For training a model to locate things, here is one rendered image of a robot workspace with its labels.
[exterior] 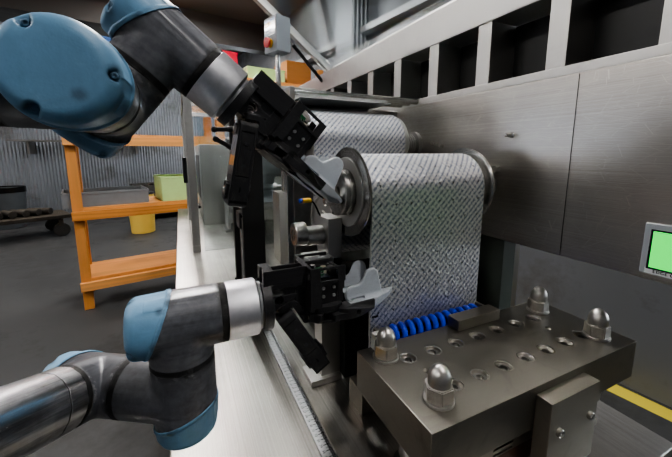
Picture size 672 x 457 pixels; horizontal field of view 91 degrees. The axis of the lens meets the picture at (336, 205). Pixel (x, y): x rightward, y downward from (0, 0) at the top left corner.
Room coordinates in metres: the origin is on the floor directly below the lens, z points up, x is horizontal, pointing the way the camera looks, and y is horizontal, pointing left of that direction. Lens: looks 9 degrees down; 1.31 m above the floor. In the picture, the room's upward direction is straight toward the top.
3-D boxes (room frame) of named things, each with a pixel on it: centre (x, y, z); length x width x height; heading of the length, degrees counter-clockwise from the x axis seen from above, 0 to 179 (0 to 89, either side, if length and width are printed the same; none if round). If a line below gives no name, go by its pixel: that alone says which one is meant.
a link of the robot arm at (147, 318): (0.38, 0.19, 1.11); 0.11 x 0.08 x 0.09; 115
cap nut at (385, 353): (0.43, -0.07, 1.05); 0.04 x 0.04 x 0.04
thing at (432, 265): (0.55, -0.16, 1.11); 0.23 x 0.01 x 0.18; 115
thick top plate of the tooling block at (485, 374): (0.45, -0.25, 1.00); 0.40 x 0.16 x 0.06; 115
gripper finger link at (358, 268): (0.51, -0.04, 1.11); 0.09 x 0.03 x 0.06; 116
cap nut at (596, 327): (0.48, -0.41, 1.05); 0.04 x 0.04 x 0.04
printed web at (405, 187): (0.72, -0.08, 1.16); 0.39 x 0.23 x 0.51; 25
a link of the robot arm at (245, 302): (0.42, 0.12, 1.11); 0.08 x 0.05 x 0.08; 25
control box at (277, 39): (1.06, 0.18, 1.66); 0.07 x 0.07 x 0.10; 43
